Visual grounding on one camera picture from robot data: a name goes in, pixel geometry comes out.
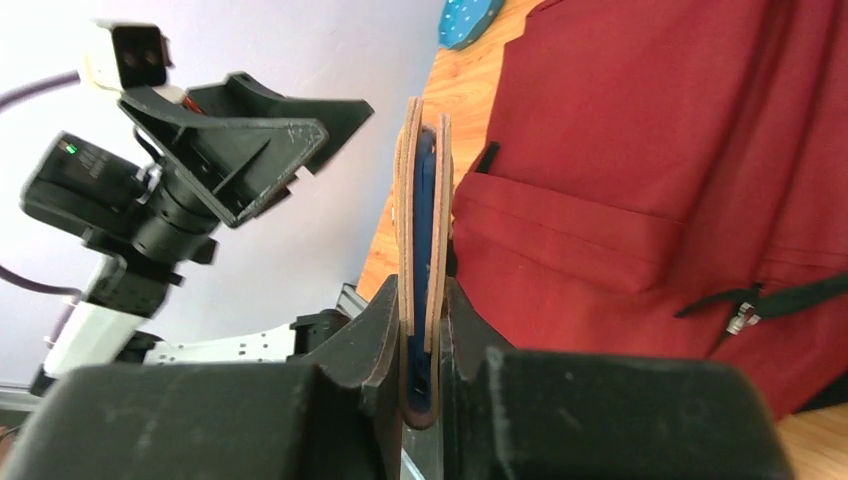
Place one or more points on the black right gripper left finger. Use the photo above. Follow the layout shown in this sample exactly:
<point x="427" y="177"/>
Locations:
<point x="331" y="414"/>

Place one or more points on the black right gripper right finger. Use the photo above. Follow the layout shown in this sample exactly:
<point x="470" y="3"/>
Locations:
<point x="510" y="413"/>

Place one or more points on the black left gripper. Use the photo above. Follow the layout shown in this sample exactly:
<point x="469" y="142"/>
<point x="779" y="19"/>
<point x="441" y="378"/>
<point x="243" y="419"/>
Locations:
<point x="228" y="167"/>

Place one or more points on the brown leather wallet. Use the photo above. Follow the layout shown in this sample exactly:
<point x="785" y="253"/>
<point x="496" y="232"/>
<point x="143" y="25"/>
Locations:
<point x="422" y="195"/>

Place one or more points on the red backpack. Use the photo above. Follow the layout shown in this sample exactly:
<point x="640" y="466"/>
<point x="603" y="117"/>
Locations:
<point x="669" y="178"/>

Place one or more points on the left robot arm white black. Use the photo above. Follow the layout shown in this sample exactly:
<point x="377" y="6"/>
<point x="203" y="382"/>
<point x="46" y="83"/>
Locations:
<point x="93" y="194"/>

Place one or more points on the blue polka dot plate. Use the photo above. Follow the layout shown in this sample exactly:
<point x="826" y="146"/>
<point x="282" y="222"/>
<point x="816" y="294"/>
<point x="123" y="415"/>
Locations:
<point x="463" y="22"/>

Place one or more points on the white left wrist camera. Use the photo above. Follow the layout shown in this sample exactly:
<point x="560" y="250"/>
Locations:
<point x="120" y="55"/>

